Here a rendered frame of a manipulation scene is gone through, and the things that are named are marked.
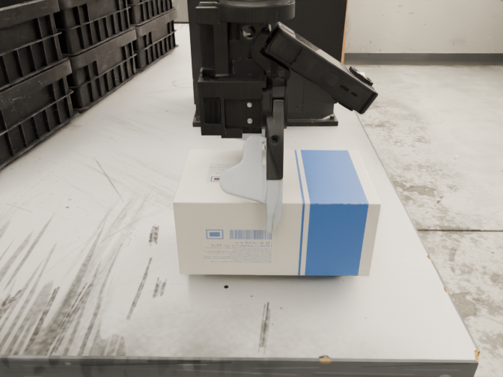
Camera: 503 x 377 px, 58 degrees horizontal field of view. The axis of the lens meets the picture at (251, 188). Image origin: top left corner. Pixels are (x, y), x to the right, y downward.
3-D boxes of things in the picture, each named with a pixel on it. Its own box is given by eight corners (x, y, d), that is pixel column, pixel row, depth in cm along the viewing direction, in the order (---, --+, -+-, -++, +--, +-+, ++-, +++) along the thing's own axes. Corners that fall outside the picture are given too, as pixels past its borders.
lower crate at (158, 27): (181, 48, 143) (178, 8, 137) (144, 75, 118) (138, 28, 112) (65, 43, 150) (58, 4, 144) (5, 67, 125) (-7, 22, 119)
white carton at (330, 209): (349, 213, 59) (358, 149, 54) (369, 276, 48) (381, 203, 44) (193, 212, 59) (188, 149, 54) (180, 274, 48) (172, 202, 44)
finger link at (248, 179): (220, 233, 44) (221, 138, 45) (281, 233, 44) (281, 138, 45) (217, 233, 41) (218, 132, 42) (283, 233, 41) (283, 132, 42)
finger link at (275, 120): (263, 183, 45) (263, 96, 45) (281, 183, 45) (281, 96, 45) (263, 178, 40) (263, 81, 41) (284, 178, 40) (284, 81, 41)
